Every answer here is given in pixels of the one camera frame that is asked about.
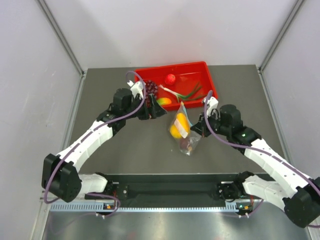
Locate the clear zip top bag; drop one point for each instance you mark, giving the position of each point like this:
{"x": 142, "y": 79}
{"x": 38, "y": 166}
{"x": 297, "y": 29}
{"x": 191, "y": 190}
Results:
{"x": 193, "y": 137}

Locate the left aluminium frame post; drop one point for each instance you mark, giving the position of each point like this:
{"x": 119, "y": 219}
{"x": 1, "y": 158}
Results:
{"x": 60, "y": 35}

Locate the red fake strawberry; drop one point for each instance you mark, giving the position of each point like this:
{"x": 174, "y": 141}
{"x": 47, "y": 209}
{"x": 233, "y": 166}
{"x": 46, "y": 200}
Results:
{"x": 170, "y": 79}

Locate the grey slotted cable duct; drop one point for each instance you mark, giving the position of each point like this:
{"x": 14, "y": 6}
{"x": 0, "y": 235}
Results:
{"x": 108, "y": 207}

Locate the right aluminium frame post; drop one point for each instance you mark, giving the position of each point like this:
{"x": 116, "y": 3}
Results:
{"x": 293, "y": 13}

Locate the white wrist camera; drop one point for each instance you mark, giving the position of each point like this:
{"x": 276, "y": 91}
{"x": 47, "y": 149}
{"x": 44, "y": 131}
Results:
{"x": 137, "y": 89}
{"x": 211, "y": 102}

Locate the yellow green fake mango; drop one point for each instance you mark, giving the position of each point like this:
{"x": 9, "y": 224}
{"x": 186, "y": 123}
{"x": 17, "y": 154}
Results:
{"x": 163, "y": 101}

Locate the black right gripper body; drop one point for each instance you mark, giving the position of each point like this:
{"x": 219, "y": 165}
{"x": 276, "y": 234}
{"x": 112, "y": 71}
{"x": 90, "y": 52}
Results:
{"x": 215, "y": 123}

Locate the yellow fake lemon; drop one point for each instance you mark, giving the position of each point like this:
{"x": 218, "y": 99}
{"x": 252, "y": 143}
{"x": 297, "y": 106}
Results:
{"x": 175, "y": 132}

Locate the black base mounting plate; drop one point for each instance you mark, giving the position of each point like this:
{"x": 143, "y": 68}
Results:
{"x": 210, "y": 189}

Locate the red plastic tray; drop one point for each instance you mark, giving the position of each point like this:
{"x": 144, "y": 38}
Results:
{"x": 187, "y": 76}

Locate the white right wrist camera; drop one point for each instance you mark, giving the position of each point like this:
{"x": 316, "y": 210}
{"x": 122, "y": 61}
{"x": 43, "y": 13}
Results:
{"x": 211, "y": 102}

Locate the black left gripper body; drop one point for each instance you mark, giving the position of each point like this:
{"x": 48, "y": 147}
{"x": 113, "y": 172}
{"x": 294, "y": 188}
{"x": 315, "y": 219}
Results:
{"x": 142, "y": 113}

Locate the green fake scallion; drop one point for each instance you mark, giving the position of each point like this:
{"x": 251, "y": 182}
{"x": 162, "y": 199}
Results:
{"x": 185, "y": 97}

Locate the aluminium frame post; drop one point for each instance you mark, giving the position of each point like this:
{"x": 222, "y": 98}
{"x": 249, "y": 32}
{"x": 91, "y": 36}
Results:
{"x": 293, "y": 13}
{"x": 60, "y": 35}

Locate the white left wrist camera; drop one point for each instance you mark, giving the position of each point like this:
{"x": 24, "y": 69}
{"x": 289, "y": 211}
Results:
{"x": 137, "y": 89}

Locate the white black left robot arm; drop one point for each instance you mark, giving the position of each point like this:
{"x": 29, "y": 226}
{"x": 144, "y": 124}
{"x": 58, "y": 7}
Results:
{"x": 60, "y": 173}

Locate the dark red fake grapes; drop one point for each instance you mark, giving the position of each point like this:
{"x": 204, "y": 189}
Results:
{"x": 151, "y": 87}

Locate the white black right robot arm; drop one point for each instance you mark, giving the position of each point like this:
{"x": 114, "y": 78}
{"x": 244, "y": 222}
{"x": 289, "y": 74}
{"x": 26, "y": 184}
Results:
{"x": 293, "y": 192}

